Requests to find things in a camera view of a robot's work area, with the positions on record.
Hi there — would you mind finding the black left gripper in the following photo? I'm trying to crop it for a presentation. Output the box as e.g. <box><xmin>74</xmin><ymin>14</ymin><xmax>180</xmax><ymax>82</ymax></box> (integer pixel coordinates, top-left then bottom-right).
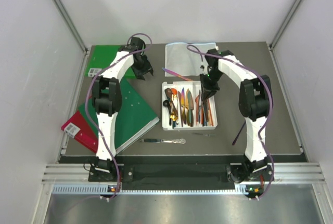
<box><xmin>131</xmin><ymin>54</ymin><xmax>153</xmax><ymax>80</ymax></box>

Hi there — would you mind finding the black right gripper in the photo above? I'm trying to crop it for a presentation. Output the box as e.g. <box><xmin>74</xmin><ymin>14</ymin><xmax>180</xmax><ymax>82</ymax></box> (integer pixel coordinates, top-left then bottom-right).
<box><xmin>200</xmin><ymin>70</ymin><xmax>224</xmax><ymax>101</ymax></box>

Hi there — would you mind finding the iridescent knife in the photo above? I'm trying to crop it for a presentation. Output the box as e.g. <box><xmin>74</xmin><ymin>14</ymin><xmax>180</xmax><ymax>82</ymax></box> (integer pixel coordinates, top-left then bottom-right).
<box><xmin>181</xmin><ymin>88</ymin><xmax>186</xmax><ymax>125</ymax></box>
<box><xmin>162</xmin><ymin>68</ymin><xmax>192</xmax><ymax>81</ymax></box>

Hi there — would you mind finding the white cutlery tray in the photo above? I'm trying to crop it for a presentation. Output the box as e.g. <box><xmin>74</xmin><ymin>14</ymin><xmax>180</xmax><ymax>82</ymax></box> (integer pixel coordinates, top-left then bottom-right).
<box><xmin>162</xmin><ymin>81</ymin><xmax>217</xmax><ymax>131</ymax></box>

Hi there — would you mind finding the brown wooden spoon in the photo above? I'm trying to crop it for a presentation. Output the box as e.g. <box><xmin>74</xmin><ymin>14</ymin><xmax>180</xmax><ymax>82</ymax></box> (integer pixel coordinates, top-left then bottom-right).
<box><xmin>164</xmin><ymin>88</ymin><xmax>173</xmax><ymax>111</ymax></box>

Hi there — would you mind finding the teal handled gold spoon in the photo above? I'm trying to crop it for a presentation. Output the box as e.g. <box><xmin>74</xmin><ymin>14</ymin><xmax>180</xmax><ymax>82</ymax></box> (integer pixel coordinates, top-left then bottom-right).
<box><xmin>171</xmin><ymin>110</ymin><xmax>178</xmax><ymax>123</ymax></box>

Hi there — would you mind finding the small dark dessert fork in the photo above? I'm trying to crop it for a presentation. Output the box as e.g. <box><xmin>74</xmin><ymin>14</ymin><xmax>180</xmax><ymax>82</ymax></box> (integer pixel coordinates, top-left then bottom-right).
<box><xmin>190</xmin><ymin>133</ymin><xmax>215</xmax><ymax>137</ymax></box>

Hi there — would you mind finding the purple plastic fork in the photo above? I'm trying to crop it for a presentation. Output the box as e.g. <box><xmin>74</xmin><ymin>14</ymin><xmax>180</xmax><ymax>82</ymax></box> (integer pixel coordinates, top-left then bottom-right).
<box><xmin>232</xmin><ymin>121</ymin><xmax>246</xmax><ymax>146</ymax></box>

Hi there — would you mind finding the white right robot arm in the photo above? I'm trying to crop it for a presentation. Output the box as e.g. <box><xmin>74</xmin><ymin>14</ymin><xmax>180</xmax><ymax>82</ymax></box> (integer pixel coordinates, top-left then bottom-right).
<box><xmin>200</xmin><ymin>48</ymin><xmax>273</xmax><ymax>180</ymax></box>

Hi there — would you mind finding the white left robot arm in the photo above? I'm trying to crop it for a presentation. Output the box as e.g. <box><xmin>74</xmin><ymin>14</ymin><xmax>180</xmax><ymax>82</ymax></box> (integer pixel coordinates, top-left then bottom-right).
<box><xmin>88</xmin><ymin>33</ymin><xmax>153</xmax><ymax>162</ymax></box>

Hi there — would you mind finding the orange chopstick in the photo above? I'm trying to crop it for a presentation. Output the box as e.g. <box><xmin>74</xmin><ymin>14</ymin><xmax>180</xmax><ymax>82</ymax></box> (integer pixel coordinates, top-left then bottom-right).
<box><xmin>207</xmin><ymin>99</ymin><xmax>214</xmax><ymax>126</ymax></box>

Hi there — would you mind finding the copper knife in tray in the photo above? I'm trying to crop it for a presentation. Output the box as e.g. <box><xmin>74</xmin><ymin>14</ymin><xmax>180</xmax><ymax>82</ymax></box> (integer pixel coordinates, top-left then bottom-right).
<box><xmin>188</xmin><ymin>92</ymin><xmax>195</xmax><ymax>127</ymax></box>

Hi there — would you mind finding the clear mesh zip pouch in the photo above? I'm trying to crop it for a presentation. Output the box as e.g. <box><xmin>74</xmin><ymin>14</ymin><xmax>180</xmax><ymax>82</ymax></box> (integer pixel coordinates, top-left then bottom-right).
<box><xmin>164</xmin><ymin>42</ymin><xmax>208</xmax><ymax>76</ymax></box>

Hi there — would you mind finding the orange spoon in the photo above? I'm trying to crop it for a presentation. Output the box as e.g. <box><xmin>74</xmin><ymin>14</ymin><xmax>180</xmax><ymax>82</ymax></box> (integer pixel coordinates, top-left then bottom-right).
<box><xmin>171</xmin><ymin>88</ymin><xmax>178</xmax><ymax>95</ymax></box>

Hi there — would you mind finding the gold spoon in tray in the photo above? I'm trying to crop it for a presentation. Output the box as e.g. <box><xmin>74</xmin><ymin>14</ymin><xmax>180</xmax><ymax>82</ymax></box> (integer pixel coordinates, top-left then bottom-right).
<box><xmin>171</xmin><ymin>94</ymin><xmax>178</xmax><ymax>114</ymax></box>

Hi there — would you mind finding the light green plastic folder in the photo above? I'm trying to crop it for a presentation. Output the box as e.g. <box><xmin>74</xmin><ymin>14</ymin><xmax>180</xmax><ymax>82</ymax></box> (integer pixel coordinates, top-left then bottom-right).
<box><xmin>85</xmin><ymin>45</ymin><xmax>120</xmax><ymax>77</ymax></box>

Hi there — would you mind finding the black measuring spoon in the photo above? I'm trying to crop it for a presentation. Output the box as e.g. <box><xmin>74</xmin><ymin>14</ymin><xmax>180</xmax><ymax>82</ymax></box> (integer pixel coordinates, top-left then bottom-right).
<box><xmin>162</xmin><ymin>99</ymin><xmax>172</xmax><ymax>126</ymax></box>

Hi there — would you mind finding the silver ornate butter knife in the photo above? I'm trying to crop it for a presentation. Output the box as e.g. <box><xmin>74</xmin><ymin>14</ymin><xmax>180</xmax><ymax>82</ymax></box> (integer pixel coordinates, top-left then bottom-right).
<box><xmin>139</xmin><ymin>139</ymin><xmax>186</xmax><ymax>144</ymax></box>

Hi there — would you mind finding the magenta folder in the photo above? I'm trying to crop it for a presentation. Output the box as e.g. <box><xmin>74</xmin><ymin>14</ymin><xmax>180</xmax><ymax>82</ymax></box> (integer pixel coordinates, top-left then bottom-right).
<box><xmin>61</xmin><ymin>111</ymin><xmax>98</xmax><ymax>154</ymax></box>

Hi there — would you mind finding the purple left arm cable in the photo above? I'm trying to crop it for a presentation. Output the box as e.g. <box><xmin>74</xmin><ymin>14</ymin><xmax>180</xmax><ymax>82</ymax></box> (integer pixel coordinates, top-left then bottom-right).
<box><xmin>84</xmin><ymin>33</ymin><xmax>153</xmax><ymax>201</ymax></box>

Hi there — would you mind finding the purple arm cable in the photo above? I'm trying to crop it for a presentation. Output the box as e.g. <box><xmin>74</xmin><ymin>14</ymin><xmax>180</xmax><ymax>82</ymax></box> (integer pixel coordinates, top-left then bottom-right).
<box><xmin>84</xmin><ymin>33</ymin><xmax>153</xmax><ymax>201</ymax></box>
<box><xmin>186</xmin><ymin>44</ymin><xmax>274</xmax><ymax>201</ymax></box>

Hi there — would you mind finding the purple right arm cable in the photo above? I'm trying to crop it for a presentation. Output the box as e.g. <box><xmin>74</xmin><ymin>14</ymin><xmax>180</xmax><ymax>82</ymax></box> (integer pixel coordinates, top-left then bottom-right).
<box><xmin>186</xmin><ymin>44</ymin><xmax>274</xmax><ymax>201</ymax></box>

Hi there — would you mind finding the dark green ring binder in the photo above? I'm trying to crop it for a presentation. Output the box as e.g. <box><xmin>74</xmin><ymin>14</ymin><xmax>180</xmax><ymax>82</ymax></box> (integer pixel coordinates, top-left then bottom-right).
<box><xmin>75</xmin><ymin>79</ymin><xmax>159</xmax><ymax>153</ymax></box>

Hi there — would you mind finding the black mounting base plate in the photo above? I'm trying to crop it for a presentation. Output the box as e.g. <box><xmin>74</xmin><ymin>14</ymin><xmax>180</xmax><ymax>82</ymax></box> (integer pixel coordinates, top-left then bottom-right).
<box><xmin>87</xmin><ymin>163</ymin><xmax>275</xmax><ymax>183</ymax></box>

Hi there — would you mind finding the aluminium frame rail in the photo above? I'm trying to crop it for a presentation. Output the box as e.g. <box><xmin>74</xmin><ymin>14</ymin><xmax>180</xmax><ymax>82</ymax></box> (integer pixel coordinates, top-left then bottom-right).
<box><xmin>52</xmin><ymin>0</ymin><xmax>88</xmax><ymax>52</ymax></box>

